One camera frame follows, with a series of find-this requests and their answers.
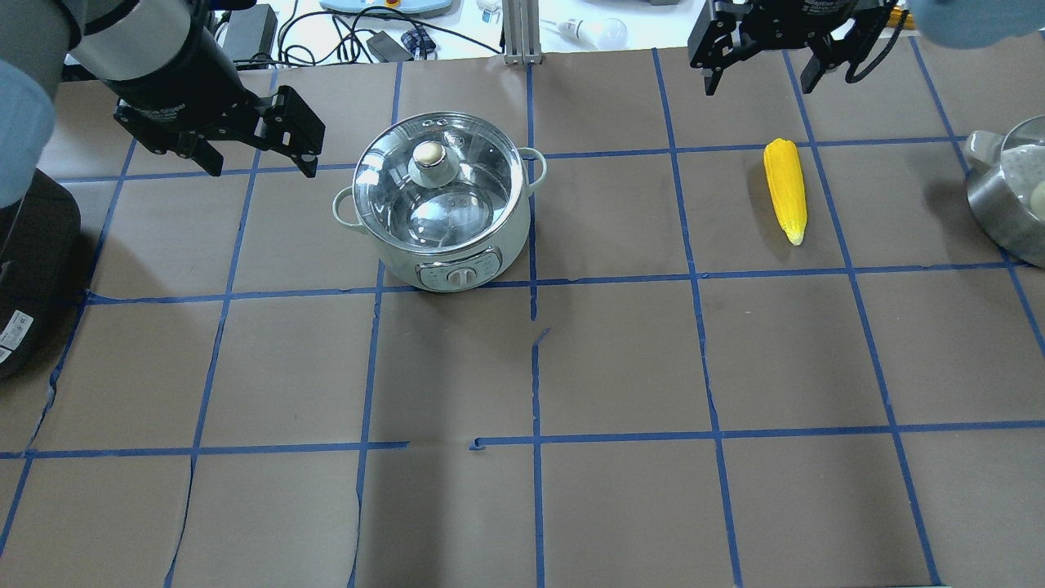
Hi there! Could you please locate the steel steamer pot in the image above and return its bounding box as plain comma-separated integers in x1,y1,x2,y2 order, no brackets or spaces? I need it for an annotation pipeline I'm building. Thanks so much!
963,115,1044,268

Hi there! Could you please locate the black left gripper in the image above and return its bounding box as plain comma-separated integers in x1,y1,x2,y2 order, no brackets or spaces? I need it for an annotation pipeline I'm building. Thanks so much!
113,78,326,179

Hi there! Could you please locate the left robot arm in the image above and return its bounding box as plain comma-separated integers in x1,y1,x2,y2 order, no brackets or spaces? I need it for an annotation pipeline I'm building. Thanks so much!
1,1,325,206

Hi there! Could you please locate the aluminium frame post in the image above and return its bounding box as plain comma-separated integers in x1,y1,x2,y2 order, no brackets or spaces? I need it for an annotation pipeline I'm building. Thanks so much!
501,0,544,66

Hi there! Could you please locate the black power adapter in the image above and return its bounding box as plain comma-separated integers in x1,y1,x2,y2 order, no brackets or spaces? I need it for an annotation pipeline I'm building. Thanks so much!
220,4,278,69

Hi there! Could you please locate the white electric cooking pot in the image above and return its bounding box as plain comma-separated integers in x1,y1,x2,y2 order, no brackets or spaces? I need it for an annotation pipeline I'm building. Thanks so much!
331,145,548,293

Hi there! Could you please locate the white light bulb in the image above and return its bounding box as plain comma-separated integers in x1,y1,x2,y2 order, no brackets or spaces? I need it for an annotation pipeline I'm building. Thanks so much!
554,16,629,50

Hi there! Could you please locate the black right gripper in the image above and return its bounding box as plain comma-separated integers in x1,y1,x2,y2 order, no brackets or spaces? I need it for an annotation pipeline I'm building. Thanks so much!
689,1,895,96

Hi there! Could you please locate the glass pot lid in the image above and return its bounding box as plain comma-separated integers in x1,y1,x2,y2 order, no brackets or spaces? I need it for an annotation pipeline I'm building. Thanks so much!
347,111,529,254

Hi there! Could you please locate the yellow corn cob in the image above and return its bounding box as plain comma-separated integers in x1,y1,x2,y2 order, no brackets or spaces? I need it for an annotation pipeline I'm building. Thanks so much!
763,138,807,246

